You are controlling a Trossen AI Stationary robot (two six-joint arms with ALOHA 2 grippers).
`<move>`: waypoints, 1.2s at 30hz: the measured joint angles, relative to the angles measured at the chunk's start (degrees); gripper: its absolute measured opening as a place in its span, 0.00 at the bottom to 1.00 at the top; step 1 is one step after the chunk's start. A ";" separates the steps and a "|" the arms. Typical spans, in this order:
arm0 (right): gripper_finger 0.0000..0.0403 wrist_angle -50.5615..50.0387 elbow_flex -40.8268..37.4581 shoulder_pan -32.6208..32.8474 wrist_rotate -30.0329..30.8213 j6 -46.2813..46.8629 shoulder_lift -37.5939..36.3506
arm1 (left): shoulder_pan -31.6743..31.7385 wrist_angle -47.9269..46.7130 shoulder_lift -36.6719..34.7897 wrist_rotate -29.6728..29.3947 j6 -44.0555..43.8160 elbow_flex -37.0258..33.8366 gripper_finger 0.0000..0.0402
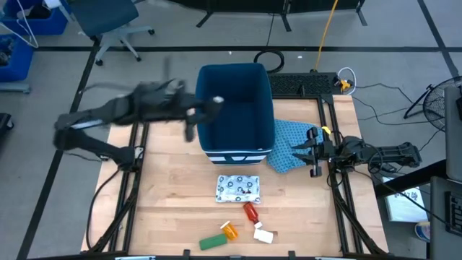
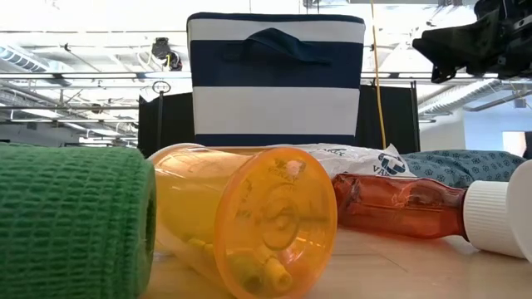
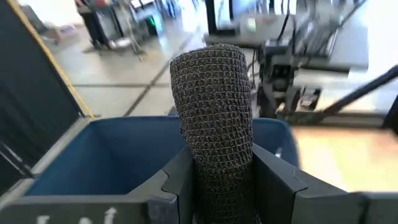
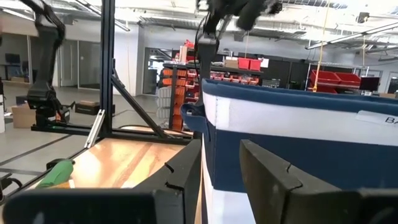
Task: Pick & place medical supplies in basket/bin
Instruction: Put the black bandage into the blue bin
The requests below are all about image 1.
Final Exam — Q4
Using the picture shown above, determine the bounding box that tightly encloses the dark blue office chair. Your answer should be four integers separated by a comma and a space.
68, 0, 156, 66

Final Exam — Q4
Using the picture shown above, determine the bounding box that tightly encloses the yellow cable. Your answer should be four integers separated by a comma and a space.
313, 0, 340, 72

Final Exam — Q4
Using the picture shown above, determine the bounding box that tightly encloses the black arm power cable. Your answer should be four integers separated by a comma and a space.
85, 168, 121, 251

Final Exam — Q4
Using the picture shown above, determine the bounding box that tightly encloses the small white box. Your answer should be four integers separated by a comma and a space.
253, 227, 274, 245

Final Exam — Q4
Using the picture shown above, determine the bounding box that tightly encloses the black coiled cable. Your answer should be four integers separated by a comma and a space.
253, 12, 285, 74

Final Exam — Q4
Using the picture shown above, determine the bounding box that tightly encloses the green rectangular block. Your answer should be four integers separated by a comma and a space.
199, 233, 228, 251

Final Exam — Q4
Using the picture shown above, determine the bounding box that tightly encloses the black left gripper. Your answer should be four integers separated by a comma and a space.
178, 94, 225, 142

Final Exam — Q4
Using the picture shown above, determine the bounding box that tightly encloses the black floor fan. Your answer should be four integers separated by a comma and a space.
403, 75, 462, 131

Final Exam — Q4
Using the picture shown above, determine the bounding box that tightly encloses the black room divider panel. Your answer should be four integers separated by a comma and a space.
173, 0, 368, 33

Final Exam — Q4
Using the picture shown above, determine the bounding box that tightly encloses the white cable loop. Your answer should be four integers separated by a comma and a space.
337, 66, 357, 95

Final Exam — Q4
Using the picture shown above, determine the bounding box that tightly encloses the navy white-striped fabric basket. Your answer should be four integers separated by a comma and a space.
194, 62, 276, 166

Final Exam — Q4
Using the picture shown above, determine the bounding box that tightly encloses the orange pill bottle white cap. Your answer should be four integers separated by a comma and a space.
219, 220, 240, 241

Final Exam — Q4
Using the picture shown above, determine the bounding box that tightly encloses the blue patterned cloth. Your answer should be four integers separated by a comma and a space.
266, 118, 325, 174

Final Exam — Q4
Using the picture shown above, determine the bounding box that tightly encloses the blue plastic bin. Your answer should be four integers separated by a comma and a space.
0, 0, 69, 36
0, 34, 35, 83

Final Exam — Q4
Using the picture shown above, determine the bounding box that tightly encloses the white printed paper sheet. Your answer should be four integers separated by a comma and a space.
382, 176, 429, 223

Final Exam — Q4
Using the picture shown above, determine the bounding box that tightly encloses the grey monitor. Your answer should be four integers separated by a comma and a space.
443, 85, 462, 182

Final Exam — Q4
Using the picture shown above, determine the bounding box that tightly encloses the red pill bottle white cap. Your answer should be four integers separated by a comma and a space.
242, 201, 263, 229

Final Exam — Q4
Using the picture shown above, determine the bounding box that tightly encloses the black floor cable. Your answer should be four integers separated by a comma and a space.
352, 82, 440, 127

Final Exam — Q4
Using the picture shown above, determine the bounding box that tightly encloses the black perforated box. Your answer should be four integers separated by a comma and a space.
269, 71, 342, 97

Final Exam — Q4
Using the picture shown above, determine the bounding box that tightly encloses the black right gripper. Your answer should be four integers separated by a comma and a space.
291, 126, 339, 178

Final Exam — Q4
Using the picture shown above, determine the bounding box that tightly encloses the black aluminium table frame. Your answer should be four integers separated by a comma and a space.
86, 94, 383, 256

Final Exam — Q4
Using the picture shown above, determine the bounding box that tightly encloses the blue yellow round object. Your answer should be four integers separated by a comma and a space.
414, 221, 431, 243

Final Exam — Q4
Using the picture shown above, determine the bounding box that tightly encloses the white printed plastic package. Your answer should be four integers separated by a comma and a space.
215, 174, 261, 205

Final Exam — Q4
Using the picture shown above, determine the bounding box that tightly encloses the black side desk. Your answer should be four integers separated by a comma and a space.
375, 160, 462, 260

